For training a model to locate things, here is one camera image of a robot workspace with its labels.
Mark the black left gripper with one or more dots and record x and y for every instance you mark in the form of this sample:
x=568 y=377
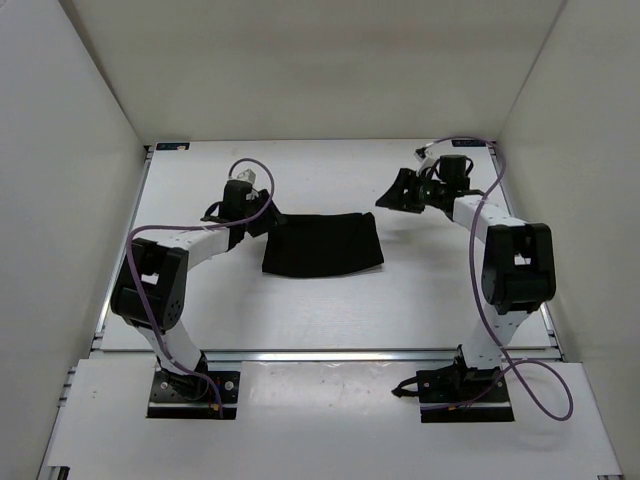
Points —
x=272 y=218

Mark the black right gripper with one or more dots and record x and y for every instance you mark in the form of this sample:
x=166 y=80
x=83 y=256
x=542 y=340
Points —
x=395 y=198

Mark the black skirt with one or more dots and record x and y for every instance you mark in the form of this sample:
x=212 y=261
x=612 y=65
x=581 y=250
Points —
x=320 y=246

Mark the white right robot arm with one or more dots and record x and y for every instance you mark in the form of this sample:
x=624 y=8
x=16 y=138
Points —
x=518 y=269

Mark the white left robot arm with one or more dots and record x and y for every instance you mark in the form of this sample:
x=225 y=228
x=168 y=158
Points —
x=150 y=290

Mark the dark sticker far right corner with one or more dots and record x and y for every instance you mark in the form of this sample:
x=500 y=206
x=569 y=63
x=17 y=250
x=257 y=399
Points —
x=467 y=143

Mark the dark sticker corner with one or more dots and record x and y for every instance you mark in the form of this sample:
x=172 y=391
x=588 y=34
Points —
x=172 y=146
x=467 y=143

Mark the dark sticker far left corner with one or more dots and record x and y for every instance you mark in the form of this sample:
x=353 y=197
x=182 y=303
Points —
x=172 y=146

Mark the white front cover board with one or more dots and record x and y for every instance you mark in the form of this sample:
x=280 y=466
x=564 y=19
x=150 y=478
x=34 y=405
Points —
x=317 y=421

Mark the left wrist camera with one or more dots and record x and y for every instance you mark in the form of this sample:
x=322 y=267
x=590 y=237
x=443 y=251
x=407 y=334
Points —
x=245 y=176

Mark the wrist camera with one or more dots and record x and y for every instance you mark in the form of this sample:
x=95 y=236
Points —
x=245 y=176
x=425 y=158

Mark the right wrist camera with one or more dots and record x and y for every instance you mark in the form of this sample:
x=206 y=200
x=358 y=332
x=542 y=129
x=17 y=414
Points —
x=425 y=158

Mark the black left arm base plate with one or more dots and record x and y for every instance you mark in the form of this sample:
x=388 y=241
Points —
x=173 y=396

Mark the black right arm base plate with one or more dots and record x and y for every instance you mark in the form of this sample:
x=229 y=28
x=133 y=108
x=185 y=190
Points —
x=458 y=394

